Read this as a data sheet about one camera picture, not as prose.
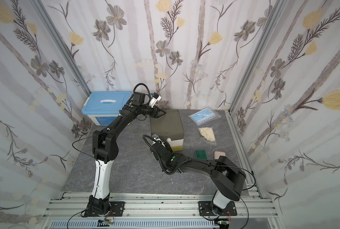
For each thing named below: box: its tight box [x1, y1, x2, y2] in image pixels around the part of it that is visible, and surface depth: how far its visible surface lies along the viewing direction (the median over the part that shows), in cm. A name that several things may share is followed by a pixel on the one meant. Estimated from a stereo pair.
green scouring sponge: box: [194, 149, 208, 160], surface depth 96 cm
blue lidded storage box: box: [81, 90, 134, 126], surface depth 106 cm
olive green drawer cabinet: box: [149, 109, 185, 141], surface depth 89 cm
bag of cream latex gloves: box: [198, 126, 217, 145], surface depth 105 cm
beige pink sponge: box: [213, 150, 226, 160], surface depth 96 cm
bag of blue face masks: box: [188, 106, 223, 126], surface depth 117 cm
